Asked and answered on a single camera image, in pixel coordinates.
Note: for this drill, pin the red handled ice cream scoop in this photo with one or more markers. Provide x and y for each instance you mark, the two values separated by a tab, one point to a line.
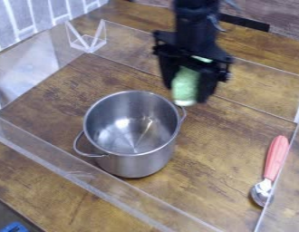
276	155

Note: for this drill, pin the silver steel pot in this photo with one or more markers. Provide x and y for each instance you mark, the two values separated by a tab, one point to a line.
131	126

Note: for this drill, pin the blue object at corner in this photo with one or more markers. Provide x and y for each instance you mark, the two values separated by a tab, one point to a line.
14	227

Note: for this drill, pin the clear acrylic enclosure wall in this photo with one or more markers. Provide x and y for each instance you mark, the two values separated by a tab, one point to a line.
200	193

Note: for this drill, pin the green bumpy bitter gourd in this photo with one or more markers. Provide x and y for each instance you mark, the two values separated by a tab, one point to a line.
188	91

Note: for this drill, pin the black strip on table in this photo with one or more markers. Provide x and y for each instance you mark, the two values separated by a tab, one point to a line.
234	20

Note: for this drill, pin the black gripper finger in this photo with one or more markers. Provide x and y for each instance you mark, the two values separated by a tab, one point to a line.
167	67
209	78

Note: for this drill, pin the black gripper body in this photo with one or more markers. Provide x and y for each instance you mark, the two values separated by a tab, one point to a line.
192	41

